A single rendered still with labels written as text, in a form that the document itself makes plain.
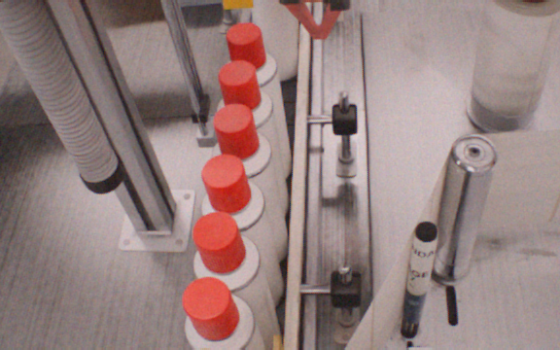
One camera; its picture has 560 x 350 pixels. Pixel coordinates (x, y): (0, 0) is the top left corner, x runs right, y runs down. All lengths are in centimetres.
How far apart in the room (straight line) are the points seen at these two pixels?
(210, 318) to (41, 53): 20
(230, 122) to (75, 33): 15
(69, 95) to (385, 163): 41
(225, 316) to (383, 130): 40
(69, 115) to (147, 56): 56
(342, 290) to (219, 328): 20
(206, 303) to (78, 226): 42
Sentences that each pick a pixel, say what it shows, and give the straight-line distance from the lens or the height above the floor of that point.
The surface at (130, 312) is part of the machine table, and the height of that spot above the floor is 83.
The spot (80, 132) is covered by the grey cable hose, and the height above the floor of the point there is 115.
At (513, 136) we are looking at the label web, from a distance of 52.
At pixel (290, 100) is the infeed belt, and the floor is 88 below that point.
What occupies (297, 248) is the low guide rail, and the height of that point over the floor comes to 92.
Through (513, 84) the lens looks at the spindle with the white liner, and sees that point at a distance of 70.
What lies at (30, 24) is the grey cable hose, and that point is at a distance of 38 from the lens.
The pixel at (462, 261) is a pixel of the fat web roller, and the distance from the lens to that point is 60.
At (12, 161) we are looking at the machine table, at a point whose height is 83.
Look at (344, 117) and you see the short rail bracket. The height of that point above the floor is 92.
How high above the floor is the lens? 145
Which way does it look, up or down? 53 degrees down
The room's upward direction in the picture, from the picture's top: 10 degrees counter-clockwise
